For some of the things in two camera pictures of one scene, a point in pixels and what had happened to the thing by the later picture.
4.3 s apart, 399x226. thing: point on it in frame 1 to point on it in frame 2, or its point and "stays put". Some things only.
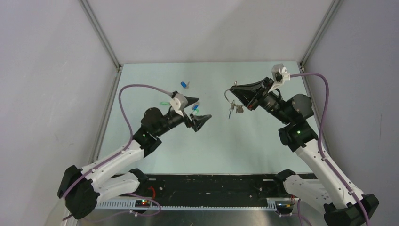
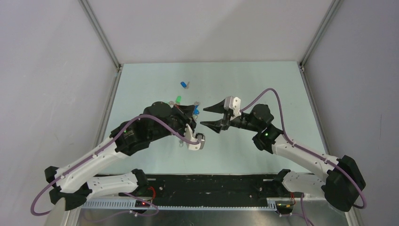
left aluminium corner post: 100,32 stays put
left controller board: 144,203 stays put
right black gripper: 249,94 to 221,125
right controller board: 284,206 stays put
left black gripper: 198,120 to 186,114
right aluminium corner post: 332,10 stays put
